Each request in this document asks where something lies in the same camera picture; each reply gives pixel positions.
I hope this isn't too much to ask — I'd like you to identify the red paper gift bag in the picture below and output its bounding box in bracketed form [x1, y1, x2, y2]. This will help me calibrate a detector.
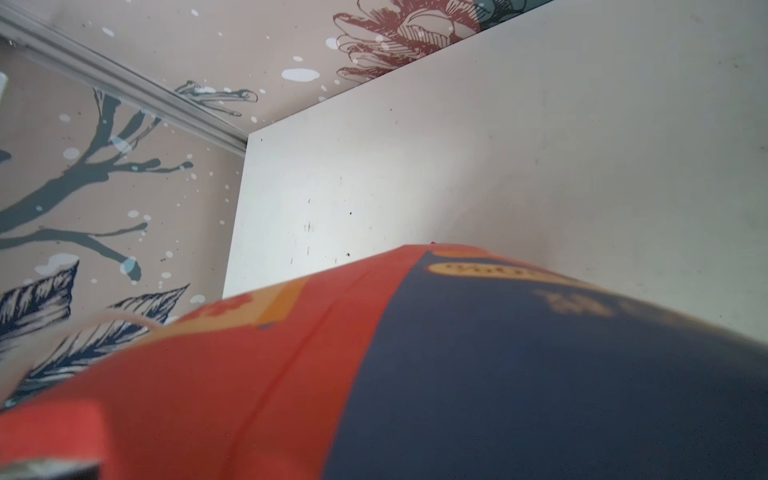
[1, 244, 767, 479]

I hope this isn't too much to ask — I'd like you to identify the aluminium frame corner post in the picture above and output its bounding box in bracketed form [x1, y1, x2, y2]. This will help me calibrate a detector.
[1, 1, 248, 156]

